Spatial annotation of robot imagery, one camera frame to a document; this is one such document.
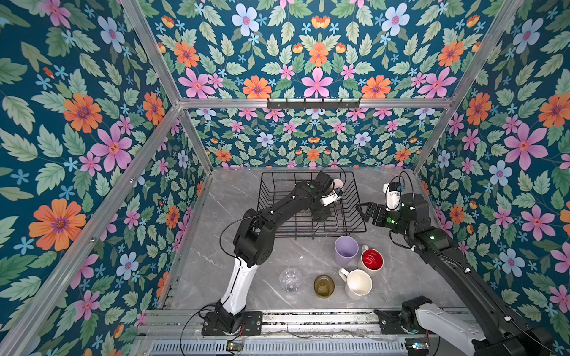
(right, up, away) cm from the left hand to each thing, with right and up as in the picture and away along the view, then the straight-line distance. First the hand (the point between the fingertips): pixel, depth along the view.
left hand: (325, 203), depth 93 cm
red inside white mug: (+17, -21, -7) cm, 28 cm away
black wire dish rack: (+9, -7, +6) cm, 13 cm away
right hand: (+12, +1, -17) cm, 21 cm away
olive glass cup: (-2, -30, -11) cm, 32 cm away
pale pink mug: (+6, +9, +5) cm, 12 cm away
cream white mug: (+11, -29, -13) cm, 33 cm away
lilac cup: (+7, -17, -7) cm, 20 cm away
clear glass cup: (-15, -28, -10) cm, 33 cm away
